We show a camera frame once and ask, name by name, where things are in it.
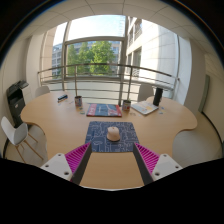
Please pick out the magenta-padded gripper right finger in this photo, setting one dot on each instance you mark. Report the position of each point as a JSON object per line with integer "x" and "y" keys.
{"x": 166, "y": 165}

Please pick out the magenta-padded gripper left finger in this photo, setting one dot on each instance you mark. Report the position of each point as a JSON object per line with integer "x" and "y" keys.
{"x": 57, "y": 165}

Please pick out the beige computer mouse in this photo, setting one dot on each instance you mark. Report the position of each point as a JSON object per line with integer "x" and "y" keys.
{"x": 113, "y": 134}

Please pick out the navy line-patterned mouse pad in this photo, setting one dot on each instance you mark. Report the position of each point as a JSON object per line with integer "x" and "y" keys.
{"x": 96, "y": 140}

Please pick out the white chair with wooden legs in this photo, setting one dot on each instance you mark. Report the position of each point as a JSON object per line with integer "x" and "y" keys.
{"x": 15, "y": 133}

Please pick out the light-coloured open booklet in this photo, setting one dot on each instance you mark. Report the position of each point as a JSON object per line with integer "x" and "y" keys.
{"x": 144, "y": 107}

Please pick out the dark stapler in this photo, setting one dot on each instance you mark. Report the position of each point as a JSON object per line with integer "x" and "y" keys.
{"x": 62, "y": 98}

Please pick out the blue and white can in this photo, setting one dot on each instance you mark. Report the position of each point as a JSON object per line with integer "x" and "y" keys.
{"x": 78, "y": 101}

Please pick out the black cylindrical speaker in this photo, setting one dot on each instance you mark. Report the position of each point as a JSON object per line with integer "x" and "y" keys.
{"x": 157, "y": 96}

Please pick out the red and blue book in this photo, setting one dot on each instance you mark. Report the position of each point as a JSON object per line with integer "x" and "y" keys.
{"x": 104, "y": 110}

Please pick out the metal balcony railing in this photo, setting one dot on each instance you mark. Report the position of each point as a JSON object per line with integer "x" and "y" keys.
{"x": 75, "y": 78}

